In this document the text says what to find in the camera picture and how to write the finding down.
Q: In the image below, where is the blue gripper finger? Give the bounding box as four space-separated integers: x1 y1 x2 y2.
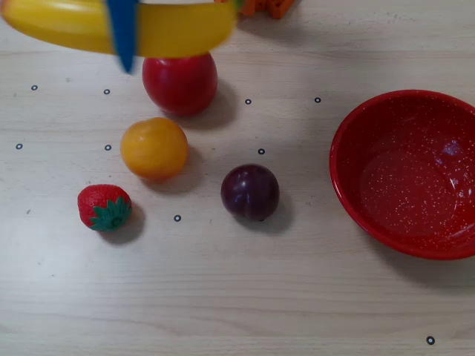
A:
105 0 140 74

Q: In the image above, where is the yellow toy banana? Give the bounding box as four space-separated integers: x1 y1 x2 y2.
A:
0 0 246 59

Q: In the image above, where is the red speckled bowl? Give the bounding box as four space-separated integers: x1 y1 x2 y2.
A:
329 89 475 260

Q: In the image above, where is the red toy apple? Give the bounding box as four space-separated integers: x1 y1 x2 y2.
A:
142 51 219 118

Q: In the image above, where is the orange toy fruit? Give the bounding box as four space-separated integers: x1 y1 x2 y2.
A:
119 116 190 182

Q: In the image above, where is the red toy strawberry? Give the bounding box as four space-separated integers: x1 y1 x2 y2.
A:
76 184 133 233

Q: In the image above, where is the dark purple toy plum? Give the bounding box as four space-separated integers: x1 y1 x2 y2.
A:
220 163 281 223

